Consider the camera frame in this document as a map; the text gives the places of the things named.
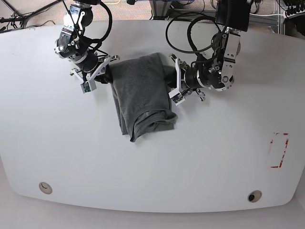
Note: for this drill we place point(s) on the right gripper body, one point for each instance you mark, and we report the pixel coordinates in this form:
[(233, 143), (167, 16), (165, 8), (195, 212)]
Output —
[(92, 66)]

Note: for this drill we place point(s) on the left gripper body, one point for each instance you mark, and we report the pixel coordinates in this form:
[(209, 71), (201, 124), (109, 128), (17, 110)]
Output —
[(189, 81)]

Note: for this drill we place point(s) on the grey T-shirt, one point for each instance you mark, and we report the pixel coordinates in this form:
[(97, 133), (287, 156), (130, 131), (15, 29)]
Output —
[(140, 93)]

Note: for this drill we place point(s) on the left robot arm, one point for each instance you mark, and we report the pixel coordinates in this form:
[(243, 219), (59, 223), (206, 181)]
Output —
[(214, 65)]

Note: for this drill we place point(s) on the black tripod stand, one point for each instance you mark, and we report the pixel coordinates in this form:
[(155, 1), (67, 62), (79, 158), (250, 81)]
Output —
[(19, 21)]

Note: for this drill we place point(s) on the red tape rectangle marking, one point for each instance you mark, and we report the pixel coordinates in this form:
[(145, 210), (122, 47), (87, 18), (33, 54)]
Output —
[(277, 150)]

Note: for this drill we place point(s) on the left table grommet hole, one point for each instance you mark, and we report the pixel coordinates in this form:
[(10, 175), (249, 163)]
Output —
[(45, 188)]

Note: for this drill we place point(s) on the table grommet hole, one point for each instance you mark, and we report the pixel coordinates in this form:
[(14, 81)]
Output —
[(254, 196), (45, 188)]

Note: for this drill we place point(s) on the white power strip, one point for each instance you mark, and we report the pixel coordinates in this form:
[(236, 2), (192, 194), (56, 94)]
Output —
[(290, 14)]

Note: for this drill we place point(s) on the right table grommet hole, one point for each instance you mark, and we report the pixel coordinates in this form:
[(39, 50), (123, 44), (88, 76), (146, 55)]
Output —
[(254, 196)]

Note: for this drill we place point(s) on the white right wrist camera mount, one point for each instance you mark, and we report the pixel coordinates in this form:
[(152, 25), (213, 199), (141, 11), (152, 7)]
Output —
[(88, 86)]

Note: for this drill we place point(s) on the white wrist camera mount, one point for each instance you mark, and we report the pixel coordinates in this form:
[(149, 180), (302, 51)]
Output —
[(88, 86), (176, 93)]

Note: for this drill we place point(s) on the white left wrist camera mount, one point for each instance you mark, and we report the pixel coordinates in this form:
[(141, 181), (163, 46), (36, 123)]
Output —
[(176, 93)]

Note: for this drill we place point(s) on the aluminium frame rail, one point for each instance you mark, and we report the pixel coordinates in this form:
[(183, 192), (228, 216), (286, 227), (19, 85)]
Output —
[(182, 15)]

